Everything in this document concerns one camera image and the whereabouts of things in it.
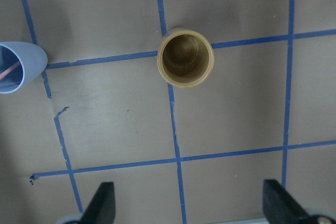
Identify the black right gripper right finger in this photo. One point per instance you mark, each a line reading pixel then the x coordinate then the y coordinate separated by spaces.
pixel 280 207

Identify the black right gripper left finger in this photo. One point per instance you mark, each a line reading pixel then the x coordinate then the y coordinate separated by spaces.
pixel 101 209

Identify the light blue plastic cup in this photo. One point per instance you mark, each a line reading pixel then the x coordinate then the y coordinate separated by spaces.
pixel 33 61

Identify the bamboo cylinder holder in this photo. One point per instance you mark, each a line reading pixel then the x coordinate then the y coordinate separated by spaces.
pixel 185 58

